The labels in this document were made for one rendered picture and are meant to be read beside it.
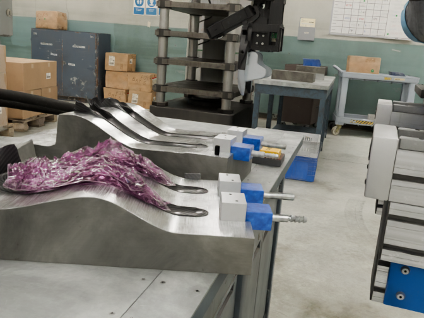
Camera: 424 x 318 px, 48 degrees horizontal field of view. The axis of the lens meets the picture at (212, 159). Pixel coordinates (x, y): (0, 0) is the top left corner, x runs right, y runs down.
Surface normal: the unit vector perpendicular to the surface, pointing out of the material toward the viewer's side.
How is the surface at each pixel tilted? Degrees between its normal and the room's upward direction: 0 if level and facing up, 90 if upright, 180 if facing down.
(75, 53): 90
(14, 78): 90
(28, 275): 0
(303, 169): 91
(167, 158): 90
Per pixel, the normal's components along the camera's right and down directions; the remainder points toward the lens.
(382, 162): -0.33, 0.20
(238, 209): 0.01, 0.24
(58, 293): 0.07, -0.97
